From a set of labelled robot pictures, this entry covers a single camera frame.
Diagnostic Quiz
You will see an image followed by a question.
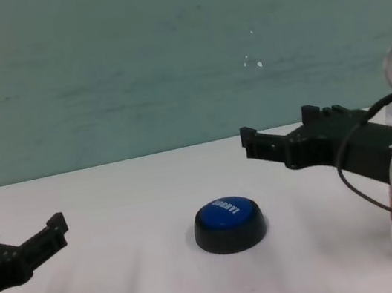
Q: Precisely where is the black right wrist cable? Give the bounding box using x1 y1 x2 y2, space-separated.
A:
325 91 392 232

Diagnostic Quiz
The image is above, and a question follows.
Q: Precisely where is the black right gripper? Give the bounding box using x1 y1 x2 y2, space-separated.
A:
236 90 392 208

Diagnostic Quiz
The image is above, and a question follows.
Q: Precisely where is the blue push button black base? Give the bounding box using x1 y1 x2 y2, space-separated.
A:
189 191 270 260

